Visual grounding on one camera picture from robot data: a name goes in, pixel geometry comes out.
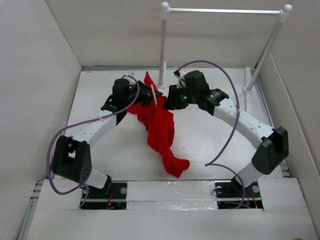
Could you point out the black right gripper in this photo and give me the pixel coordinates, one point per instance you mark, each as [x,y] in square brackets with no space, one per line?
[172,101]

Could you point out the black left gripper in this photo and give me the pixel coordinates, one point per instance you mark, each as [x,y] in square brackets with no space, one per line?
[147,99]

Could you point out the beige wooden hanger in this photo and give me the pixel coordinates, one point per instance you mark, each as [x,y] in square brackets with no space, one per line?
[154,95]

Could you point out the red t shirt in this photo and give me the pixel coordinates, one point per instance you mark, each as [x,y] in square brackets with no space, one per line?
[159,123]

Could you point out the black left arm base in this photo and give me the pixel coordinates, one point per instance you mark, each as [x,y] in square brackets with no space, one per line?
[113,198]

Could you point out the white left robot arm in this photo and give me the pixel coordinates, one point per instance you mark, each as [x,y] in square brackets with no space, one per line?
[72,155]

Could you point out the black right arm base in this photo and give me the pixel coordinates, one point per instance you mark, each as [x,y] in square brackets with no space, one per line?
[229,195]

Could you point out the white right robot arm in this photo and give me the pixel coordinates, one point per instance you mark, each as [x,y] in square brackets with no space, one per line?
[271,144]

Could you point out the white clothes rack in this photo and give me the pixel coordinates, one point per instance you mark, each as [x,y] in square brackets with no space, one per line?
[231,33]

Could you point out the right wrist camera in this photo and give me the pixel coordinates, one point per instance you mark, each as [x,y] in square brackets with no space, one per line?
[180,75]

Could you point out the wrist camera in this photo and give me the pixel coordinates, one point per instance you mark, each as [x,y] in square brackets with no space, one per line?
[130,76]
[180,75]

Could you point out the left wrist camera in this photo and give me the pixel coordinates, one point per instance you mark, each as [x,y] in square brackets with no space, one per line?
[130,76]

